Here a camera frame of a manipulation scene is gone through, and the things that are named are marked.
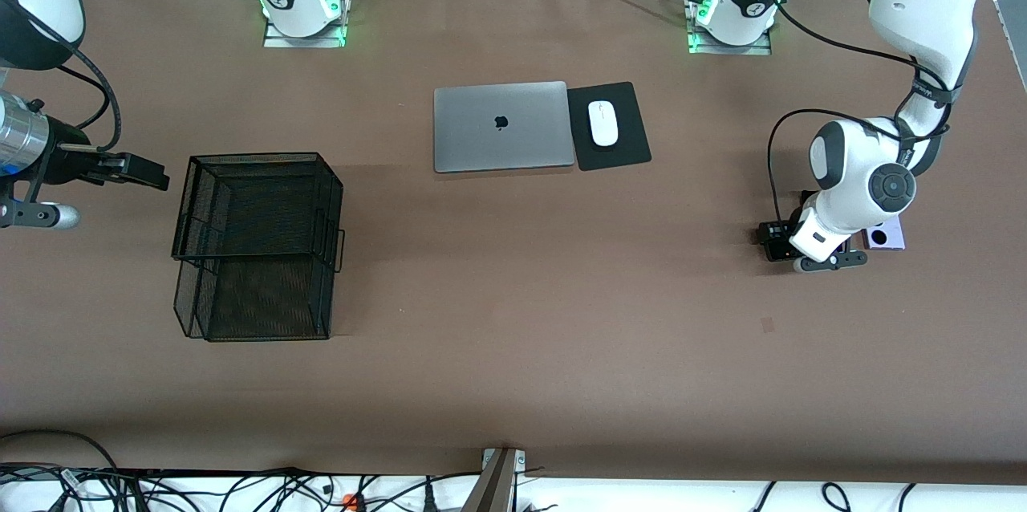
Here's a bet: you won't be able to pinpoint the pale flip phone black circles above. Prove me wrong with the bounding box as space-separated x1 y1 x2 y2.
863 223 907 251

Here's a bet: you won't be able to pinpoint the black mesh desk organizer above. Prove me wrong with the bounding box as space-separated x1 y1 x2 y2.
173 152 346 343

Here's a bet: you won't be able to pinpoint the black mouse pad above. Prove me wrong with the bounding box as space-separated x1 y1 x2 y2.
566 81 652 172

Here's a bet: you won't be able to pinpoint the white computer mouse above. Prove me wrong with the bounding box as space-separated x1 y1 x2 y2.
588 100 619 148

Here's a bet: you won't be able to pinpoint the silver laptop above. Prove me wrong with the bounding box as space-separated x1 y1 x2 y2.
433 81 577 174

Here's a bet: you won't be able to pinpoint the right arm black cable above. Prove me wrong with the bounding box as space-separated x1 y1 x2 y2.
44 18 123 156

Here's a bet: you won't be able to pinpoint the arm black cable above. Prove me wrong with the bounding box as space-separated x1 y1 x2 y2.
44 18 123 156
758 0 964 240

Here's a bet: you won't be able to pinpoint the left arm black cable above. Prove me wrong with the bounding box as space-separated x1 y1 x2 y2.
758 0 964 240

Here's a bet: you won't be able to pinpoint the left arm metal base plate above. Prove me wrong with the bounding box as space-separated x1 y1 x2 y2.
688 26 773 57

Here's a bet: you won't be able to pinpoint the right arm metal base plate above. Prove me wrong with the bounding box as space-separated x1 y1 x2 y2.
263 14 348 49

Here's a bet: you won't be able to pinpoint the thick looped black cable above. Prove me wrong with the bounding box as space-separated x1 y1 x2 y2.
0 430 121 512

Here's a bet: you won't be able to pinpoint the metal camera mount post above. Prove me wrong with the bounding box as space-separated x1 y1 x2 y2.
464 448 528 512

